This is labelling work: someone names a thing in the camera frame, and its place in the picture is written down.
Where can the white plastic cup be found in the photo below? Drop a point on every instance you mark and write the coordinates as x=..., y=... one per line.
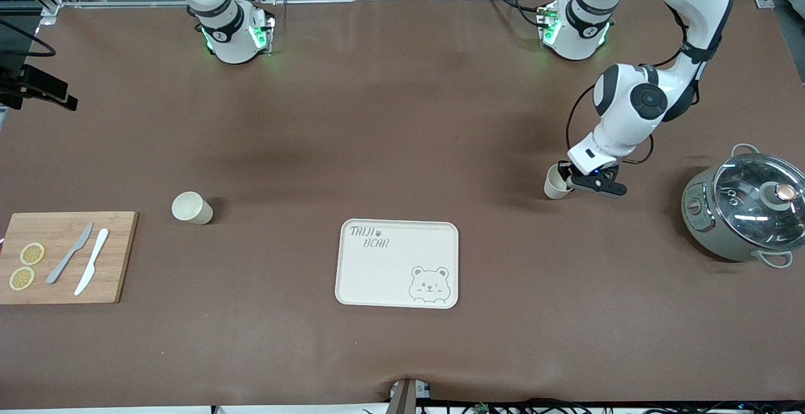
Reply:
x=553, y=189
x=188, y=207

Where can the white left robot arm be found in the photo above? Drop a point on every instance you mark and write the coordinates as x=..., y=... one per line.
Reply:
x=629, y=124

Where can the cream tray with bear print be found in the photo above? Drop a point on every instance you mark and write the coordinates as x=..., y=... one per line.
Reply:
x=390, y=275

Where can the grey-green electric pot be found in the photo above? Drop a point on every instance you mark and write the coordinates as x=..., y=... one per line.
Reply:
x=707, y=231

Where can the yellow lemon slice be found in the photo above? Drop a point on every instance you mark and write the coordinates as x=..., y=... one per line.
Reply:
x=32, y=253
x=22, y=278

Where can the white plastic knife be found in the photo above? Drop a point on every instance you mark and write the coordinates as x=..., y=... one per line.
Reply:
x=92, y=260

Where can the glass pot lid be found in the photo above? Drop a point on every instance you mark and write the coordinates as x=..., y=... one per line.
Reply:
x=748, y=212

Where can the grey plastic knife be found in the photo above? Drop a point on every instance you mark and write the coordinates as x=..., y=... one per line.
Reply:
x=58, y=271

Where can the wooden cutting board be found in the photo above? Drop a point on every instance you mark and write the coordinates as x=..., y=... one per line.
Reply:
x=119, y=257

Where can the grey bracket at table edge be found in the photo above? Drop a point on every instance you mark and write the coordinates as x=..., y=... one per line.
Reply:
x=405, y=398

